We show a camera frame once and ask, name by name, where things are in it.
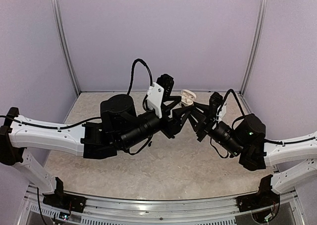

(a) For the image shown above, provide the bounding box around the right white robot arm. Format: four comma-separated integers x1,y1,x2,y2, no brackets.
188,103,317,207

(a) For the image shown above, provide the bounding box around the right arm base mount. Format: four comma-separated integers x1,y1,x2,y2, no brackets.
236,174,280,212

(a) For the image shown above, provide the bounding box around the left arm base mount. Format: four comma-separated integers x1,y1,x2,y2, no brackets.
43,177,87,213

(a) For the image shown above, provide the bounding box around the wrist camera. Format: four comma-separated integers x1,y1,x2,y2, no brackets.
146,74,174,118
209,92,226,122

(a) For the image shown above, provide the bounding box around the white earbud charging case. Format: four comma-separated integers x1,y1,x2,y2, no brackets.
180,89,197,106

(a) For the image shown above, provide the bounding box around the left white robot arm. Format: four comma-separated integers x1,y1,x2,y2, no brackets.
0,94,193,208

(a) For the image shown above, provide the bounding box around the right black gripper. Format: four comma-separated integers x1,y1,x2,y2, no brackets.
187,102,245,157

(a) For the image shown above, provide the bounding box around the front aluminium rail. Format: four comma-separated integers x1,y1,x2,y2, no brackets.
13,186,308,225

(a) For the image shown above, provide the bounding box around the right aluminium frame post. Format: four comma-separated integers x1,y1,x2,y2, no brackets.
239,0,268,97

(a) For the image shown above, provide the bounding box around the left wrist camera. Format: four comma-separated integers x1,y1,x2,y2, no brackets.
146,74,174,118

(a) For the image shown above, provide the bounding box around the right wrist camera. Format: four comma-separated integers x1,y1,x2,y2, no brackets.
209,92,226,122

